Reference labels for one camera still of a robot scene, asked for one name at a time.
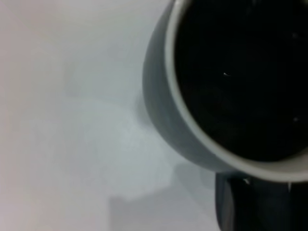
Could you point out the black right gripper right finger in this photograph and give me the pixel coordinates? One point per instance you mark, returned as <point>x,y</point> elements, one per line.
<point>299,209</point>

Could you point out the dark grey ceramic cup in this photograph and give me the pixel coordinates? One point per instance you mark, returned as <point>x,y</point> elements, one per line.
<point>158,84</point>

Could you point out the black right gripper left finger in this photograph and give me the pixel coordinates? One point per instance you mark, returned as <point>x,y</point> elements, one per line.
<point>226,207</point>

